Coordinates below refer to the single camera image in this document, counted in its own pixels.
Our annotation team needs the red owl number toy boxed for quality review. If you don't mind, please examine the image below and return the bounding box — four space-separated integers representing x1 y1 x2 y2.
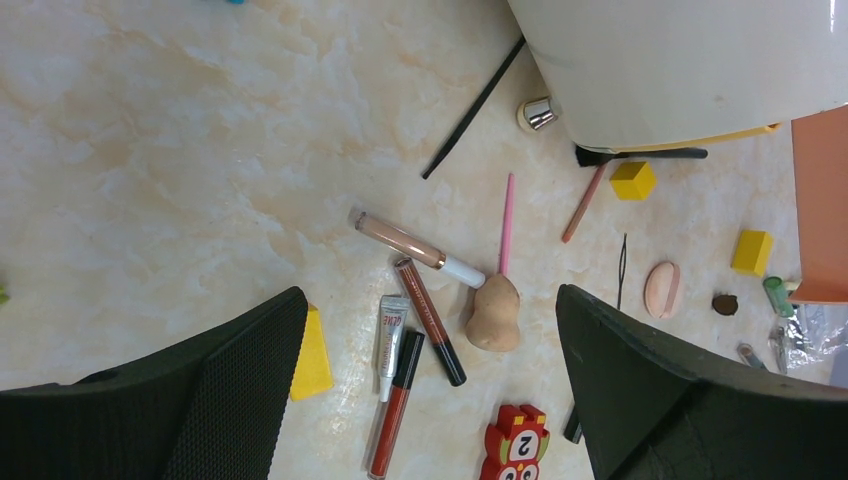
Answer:
479 404 550 480

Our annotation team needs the green tube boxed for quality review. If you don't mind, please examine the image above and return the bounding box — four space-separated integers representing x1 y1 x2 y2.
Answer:
762 276 795 318

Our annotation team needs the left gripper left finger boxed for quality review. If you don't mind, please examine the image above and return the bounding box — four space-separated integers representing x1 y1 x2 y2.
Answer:
1 287 308 479

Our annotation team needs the beige makeup sponge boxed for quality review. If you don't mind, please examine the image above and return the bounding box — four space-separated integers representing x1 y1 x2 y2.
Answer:
465 273 521 352

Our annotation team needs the cream round drawer organizer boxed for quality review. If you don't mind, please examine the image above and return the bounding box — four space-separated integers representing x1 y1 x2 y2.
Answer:
506 0 848 306

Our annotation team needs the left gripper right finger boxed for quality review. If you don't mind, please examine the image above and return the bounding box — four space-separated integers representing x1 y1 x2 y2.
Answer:
556 284 847 479

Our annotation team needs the peach lip pencil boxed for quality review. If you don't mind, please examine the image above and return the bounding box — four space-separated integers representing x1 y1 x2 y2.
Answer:
561 164 607 244

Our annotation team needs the black hair loop tool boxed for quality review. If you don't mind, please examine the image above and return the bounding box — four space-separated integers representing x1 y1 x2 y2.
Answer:
616 233 628 310

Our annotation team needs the dark red lip gloss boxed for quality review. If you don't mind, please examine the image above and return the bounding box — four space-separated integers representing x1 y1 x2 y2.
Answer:
563 405 583 444

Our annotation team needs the thin black stick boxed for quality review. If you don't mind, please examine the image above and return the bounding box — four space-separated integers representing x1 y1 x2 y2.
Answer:
421 36 526 180

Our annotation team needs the pink thin brush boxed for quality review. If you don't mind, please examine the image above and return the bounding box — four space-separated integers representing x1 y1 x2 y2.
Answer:
498 173 515 276

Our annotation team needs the clear plastic wrapper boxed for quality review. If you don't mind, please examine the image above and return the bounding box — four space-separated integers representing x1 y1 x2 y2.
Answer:
769 304 847 374

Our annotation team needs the red lip gloss tube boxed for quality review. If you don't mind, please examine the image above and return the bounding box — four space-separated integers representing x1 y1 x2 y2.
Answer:
368 329 426 479

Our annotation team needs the yellow wedge block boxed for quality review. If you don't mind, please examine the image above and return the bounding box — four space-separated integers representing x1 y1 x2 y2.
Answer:
290 304 334 401

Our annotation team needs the pink round powder puff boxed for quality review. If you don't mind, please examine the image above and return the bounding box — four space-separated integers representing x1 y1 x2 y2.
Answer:
643 261 683 319

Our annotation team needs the yellow rectangular block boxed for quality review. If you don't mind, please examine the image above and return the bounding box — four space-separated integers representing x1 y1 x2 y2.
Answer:
731 230 774 278

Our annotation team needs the nude concealer tube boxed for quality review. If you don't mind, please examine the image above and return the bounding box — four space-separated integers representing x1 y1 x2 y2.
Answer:
353 212 486 289

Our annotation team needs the black makeup brush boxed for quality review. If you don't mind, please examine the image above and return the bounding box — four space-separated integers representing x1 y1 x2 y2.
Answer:
575 145 708 167

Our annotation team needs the small yellow cube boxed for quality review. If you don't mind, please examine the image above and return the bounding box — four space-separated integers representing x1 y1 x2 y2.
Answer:
609 161 657 201

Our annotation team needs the brown lipstick tube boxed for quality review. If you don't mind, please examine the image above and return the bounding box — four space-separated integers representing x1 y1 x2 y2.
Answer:
394 257 467 387

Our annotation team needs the white glue tube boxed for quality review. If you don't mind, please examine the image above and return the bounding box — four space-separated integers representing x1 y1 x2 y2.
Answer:
377 295 411 403

